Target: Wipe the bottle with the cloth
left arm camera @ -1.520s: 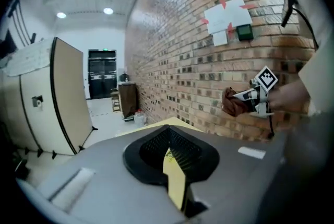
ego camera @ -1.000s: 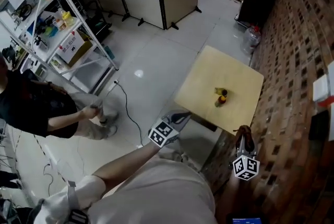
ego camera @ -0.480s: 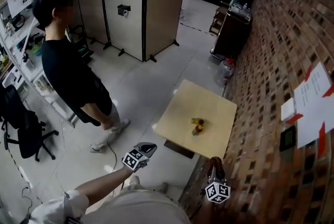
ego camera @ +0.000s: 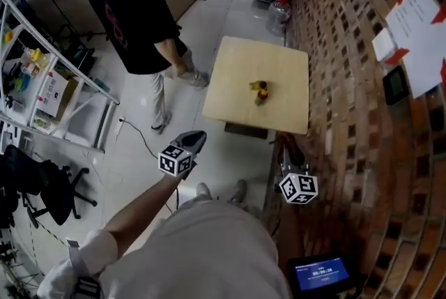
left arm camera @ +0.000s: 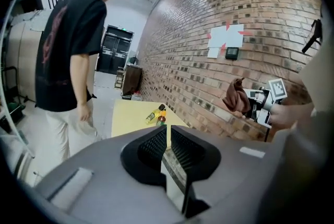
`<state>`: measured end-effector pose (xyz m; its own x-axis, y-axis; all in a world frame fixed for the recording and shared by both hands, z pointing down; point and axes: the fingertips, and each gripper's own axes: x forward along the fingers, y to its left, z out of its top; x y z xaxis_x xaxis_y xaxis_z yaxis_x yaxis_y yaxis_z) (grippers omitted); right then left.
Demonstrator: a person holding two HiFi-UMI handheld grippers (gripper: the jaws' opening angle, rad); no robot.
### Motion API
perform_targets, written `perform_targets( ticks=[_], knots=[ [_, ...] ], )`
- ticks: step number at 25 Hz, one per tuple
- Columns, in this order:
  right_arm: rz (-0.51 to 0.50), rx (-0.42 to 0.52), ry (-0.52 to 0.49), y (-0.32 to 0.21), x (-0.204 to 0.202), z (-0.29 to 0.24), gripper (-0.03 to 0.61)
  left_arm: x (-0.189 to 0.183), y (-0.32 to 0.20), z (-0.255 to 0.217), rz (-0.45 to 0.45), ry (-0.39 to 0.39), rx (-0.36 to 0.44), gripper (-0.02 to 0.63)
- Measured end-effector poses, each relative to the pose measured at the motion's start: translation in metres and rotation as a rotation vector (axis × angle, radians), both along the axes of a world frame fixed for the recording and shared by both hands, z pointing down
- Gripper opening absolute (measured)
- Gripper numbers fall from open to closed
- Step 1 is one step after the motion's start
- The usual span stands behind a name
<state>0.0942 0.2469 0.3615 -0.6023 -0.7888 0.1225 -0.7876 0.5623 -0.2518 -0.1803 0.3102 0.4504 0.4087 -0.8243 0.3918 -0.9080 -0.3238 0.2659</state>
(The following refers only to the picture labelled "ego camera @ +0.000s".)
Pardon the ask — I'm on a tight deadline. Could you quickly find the white metal shelf rack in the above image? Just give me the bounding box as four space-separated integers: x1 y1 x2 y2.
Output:
0 0 121 155

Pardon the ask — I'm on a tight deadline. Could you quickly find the person's left forearm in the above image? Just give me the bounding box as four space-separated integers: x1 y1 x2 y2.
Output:
103 174 183 259

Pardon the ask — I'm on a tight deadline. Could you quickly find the person's white shirt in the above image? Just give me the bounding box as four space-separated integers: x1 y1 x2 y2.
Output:
36 199 291 299

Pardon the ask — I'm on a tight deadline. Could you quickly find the large white paper sheet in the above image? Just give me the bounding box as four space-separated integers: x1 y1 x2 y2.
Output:
384 0 446 100

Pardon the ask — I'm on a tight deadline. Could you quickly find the large clear water jug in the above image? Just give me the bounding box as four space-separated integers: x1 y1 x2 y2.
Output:
266 0 293 36

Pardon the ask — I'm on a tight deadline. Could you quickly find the cardboard box with white sign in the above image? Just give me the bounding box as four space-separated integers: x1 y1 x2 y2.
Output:
36 68 80 123

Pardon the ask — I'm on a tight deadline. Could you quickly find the small white paper sheet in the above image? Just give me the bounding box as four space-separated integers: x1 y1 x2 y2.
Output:
371 26 399 62

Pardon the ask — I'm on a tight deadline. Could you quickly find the black office chair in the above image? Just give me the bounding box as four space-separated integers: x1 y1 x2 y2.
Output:
0 144 99 229

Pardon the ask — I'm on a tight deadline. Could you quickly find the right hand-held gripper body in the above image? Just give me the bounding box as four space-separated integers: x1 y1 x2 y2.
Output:
276 134 319 205

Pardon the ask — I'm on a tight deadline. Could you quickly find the person's left grey shoe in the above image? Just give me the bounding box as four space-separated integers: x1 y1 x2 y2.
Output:
196 182 213 201

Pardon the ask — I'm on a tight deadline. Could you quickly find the black wall device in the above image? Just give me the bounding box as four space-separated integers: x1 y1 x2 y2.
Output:
381 65 413 107

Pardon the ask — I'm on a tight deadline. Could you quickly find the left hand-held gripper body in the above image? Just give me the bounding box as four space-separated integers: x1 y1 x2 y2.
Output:
157 130 208 181

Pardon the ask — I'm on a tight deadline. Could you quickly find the yellow plastic toy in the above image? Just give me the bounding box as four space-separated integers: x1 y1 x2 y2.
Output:
28 48 48 65

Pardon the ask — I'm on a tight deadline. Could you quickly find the black floor cable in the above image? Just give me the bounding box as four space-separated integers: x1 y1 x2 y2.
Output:
118 117 169 167

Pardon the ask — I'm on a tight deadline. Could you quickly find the person's grey shoe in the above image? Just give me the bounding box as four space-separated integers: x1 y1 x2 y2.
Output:
196 182 213 201
228 178 248 205

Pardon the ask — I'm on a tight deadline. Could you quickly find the black tablet with blue screen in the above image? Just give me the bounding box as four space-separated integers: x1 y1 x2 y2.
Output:
286 253 352 296

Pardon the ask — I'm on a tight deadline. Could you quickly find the small bottle with red cap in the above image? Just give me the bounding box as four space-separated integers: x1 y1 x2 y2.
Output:
254 88 270 107

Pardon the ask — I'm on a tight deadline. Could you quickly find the person's right grey shoe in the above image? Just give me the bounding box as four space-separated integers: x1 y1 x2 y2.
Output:
228 178 248 205

